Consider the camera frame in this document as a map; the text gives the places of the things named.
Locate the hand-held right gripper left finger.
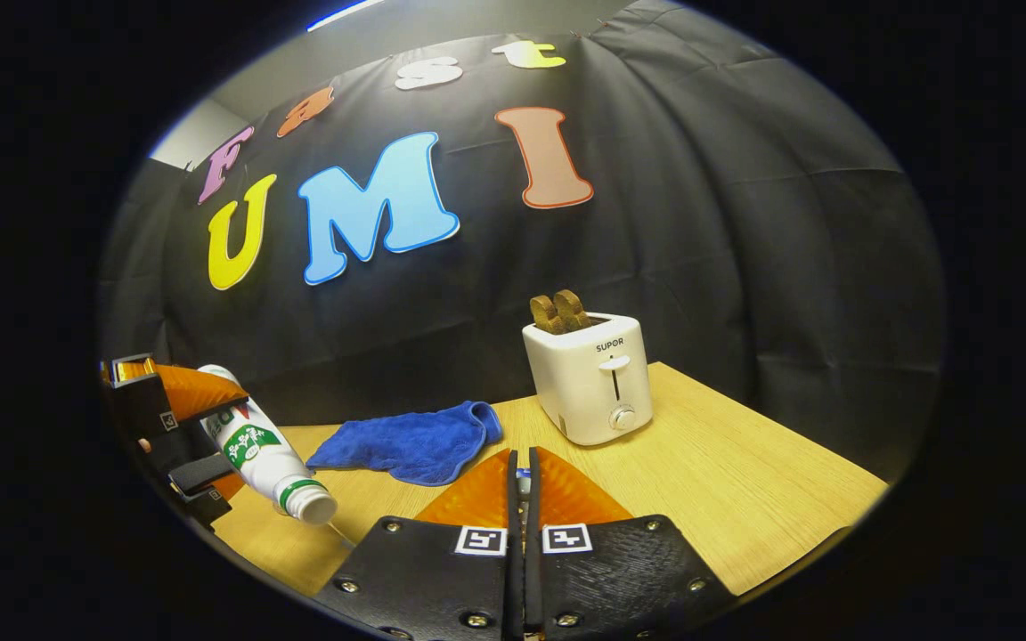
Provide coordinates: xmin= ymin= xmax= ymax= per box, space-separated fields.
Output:
xmin=313 ymin=448 xmax=521 ymax=641

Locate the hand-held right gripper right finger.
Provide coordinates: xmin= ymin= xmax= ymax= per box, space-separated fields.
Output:
xmin=526 ymin=446 xmax=737 ymax=641

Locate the white water bottle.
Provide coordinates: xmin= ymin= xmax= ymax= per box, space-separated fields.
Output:
xmin=197 ymin=364 xmax=338 ymax=524

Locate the blue towel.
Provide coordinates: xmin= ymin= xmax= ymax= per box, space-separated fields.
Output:
xmin=305 ymin=401 xmax=504 ymax=487

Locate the white toaster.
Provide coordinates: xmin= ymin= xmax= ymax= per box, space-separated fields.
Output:
xmin=522 ymin=312 xmax=655 ymax=447

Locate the brown toast slice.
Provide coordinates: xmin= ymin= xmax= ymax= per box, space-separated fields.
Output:
xmin=530 ymin=295 xmax=567 ymax=336
xmin=553 ymin=289 xmax=592 ymax=332

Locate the black backdrop cloth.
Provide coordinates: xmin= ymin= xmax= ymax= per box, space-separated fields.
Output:
xmin=96 ymin=0 xmax=946 ymax=482

